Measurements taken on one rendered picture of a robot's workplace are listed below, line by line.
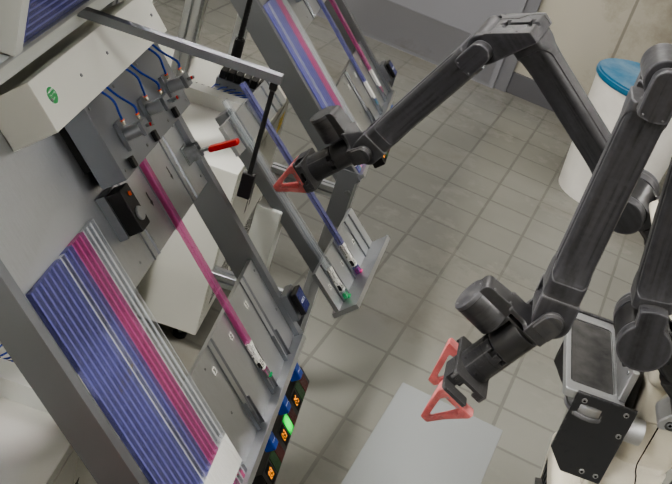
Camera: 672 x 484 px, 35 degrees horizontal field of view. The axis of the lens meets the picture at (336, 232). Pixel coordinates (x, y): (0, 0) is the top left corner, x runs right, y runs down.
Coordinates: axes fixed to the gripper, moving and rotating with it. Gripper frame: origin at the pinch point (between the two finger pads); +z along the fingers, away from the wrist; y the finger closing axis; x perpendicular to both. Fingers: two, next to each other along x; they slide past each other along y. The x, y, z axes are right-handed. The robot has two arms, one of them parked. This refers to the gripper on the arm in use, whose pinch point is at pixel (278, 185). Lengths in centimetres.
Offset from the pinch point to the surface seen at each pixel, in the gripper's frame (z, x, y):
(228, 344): 2.9, 11.9, 45.4
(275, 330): 3.9, 19.7, 27.3
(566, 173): 3, 115, -272
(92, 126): -8, -34, 60
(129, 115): -7, -32, 48
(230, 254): 6.5, 3.4, 21.5
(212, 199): 2.9, -8.2, 22.1
